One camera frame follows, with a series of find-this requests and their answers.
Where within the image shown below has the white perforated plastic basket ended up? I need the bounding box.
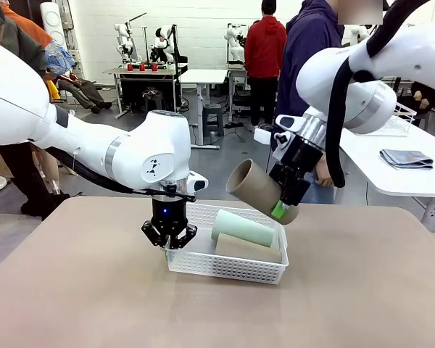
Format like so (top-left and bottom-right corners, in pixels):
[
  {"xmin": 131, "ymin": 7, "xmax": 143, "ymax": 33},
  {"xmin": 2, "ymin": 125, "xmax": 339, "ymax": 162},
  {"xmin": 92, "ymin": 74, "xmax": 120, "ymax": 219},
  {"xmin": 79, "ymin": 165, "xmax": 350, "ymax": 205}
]
[{"xmin": 165, "ymin": 202, "xmax": 289, "ymax": 286}]

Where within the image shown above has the grey plastic stool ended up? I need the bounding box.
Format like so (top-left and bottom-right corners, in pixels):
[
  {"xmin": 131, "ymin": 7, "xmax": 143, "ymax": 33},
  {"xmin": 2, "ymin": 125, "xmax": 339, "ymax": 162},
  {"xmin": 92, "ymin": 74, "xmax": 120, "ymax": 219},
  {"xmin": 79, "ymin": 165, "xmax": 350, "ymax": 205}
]
[{"xmin": 202, "ymin": 103, "xmax": 225, "ymax": 138}]

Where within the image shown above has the grey metal work table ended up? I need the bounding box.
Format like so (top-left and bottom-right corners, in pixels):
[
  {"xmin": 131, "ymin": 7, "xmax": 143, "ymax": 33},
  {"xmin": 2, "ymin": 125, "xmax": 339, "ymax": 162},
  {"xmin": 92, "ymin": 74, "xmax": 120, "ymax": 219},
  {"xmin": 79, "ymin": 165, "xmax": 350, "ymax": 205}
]
[{"xmin": 101, "ymin": 62, "xmax": 189, "ymax": 119}]

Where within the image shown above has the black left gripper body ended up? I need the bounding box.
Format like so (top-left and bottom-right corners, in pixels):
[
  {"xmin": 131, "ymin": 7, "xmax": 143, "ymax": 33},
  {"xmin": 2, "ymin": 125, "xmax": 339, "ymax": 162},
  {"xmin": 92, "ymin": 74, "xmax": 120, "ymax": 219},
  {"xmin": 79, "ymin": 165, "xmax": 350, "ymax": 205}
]
[{"xmin": 150, "ymin": 195, "xmax": 189, "ymax": 240}]

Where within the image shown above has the black and white lab robot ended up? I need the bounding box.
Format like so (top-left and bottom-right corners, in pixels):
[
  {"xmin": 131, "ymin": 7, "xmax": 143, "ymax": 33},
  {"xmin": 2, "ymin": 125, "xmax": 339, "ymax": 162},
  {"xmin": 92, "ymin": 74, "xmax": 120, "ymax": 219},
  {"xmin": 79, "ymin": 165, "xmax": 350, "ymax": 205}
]
[{"xmin": 149, "ymin": 24, "xmax": 178, "ymax": 65}]

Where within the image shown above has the white wire rack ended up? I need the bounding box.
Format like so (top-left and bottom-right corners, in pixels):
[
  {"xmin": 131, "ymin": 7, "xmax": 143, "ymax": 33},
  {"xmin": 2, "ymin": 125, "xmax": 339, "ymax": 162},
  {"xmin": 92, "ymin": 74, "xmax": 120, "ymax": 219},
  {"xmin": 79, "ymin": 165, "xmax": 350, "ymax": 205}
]
[{"xmin": 378, "ymin": 102, "xmax": 418, "ymax": 138}]

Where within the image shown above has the white tower fan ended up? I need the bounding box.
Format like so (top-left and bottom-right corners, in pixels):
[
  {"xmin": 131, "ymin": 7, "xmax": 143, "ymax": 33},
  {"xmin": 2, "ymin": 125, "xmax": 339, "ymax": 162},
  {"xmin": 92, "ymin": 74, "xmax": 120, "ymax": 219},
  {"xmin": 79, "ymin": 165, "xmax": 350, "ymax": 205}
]
[{"xmin": 39, "ymin": 1, "xmax": 65, "ymax": 51}]

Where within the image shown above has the dark stool with cloth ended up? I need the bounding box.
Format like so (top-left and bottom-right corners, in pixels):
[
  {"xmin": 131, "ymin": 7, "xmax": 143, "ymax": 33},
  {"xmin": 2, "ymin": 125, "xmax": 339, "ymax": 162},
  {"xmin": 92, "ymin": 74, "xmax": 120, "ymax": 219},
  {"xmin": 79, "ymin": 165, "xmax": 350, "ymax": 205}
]
[{"xmin": 142, "ymin": 88, "xmax": 167, "ymax": 112}]

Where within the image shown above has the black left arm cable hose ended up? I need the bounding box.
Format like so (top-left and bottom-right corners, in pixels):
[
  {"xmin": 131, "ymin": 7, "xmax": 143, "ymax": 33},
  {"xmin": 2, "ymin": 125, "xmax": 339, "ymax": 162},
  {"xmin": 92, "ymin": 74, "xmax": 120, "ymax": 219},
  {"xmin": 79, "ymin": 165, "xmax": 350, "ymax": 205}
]
[{"xmin": 45, "ymin": 146, "xmax": 197, "ymax": 202}]

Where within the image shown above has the person in grey-green jacket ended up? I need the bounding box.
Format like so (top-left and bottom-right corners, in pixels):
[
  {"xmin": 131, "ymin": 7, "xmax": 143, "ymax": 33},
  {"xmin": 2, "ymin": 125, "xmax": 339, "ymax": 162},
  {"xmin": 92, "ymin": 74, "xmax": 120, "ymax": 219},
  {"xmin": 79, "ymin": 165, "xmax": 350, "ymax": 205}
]
[{"xmin": 0, "ymin": 0, "xmax": 72, "ymax": 221}]

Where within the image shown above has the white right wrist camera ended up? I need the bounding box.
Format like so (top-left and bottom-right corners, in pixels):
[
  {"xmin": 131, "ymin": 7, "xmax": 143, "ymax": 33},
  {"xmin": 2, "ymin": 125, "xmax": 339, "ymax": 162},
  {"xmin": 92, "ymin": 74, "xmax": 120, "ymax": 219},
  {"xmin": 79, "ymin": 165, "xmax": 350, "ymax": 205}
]
[{"xmin": 253, "ymin": 128, "xmax": 273, "ymax": 145}]

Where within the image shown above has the white robot bench table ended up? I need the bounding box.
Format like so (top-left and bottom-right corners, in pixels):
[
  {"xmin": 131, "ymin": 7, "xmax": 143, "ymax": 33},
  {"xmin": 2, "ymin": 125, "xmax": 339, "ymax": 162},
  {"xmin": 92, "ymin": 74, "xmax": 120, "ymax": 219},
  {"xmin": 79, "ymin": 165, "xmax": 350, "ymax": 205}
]
[{"xmin": 226, "ymin": 59, "xmax": 283, "ymax": 117}]

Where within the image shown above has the pale green paper cup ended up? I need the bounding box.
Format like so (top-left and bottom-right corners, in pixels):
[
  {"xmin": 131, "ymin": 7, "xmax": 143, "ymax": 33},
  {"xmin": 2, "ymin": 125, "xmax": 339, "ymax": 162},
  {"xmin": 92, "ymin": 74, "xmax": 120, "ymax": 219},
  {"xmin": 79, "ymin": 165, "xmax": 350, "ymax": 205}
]
[{"xmin": 210, "ymin": 209, "xmax": 276, "ymax": 248}]

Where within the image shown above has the folded grey cloth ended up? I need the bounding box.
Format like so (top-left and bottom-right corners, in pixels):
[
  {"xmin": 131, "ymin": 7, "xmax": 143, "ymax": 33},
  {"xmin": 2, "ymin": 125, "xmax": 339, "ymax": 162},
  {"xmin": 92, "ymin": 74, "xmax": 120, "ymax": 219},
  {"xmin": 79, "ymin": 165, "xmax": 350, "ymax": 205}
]
[{"xmin": 379, "ymin": 149, "xmax": 435, "ymax": 171}]

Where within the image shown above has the brown paper cup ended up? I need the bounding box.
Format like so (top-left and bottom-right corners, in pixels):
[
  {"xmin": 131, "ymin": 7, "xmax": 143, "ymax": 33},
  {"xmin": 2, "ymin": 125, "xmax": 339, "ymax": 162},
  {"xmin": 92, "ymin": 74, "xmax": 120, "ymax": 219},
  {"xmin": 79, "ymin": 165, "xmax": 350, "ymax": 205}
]
[
  {"xmin": 214, "ymin": 233, "xmax": 283, "ymax": 265},
  {"xmin": 226, "ymin": 158, "xmax": 299, "ymax": 225}
]

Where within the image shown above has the person in navy hoodie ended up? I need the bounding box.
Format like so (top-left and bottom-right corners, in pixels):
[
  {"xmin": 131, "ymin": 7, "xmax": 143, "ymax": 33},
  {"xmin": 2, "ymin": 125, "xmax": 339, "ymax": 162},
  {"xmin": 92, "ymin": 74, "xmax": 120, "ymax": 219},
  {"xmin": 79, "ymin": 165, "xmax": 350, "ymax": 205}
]
[{"xmin": 273, "ymin": 0, "xmax": 345, "ymax": 204}]

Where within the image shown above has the large white desk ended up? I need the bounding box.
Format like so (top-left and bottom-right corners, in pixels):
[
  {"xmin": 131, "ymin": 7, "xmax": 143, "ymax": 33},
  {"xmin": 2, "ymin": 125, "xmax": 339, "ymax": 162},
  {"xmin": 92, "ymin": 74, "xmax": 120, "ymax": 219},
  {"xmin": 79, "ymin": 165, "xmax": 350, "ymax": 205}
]
[{"xmin": 339, "ymin": 112, "xmax": 435, "ymax": 233}]

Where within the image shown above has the person in orange jacket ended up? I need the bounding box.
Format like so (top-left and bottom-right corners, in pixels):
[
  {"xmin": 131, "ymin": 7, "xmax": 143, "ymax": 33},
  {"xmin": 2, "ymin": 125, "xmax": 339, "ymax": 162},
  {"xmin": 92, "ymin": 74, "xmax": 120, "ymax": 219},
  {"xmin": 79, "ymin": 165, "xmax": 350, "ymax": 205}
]
[{"xmin": 1, "ymin": 1, "xmax": 77, "ymax": 101}]

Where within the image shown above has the white standing desk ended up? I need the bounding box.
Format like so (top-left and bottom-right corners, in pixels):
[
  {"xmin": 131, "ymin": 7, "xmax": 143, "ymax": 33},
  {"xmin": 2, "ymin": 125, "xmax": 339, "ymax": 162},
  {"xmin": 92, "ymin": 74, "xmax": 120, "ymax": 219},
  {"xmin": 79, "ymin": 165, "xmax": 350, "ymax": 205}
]
[{"xmin": 179, "ymin": 68, "xmax": 229, "ymax": 150}]

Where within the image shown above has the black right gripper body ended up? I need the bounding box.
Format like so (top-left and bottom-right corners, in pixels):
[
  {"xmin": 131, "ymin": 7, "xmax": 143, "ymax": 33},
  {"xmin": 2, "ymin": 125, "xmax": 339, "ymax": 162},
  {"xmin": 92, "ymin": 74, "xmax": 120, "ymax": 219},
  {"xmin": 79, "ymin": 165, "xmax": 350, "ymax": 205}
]
[{"xmin": 270, "ymin": 133, "xmax": 326, "ymax": 183}]

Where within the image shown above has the person left hand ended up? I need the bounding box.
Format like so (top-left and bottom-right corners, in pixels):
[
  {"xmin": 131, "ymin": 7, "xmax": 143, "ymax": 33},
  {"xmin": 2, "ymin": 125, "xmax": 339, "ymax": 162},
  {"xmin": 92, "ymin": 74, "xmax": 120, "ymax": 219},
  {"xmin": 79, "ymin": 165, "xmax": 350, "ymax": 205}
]
[{"xmin": 315, "ymin": 157, "xmax": 335, "ymax": 188}]

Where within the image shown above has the person in red hoodie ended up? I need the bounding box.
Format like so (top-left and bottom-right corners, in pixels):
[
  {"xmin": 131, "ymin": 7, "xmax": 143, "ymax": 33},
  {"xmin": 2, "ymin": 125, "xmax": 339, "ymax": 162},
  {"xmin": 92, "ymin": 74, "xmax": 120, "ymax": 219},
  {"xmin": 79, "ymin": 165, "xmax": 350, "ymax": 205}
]
[{"xmin": 244, "ymin": 0, "xmax": 288, "ymax": 133}]

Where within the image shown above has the seated person in dark trousers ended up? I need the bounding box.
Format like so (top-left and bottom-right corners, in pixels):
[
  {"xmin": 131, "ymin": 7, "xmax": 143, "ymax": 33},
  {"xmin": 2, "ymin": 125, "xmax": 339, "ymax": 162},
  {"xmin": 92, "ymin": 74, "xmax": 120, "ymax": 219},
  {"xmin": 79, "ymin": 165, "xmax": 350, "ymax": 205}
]
[{"xmin": 57, "ymin": 74, "xmax": 113, "ymax": 114}]

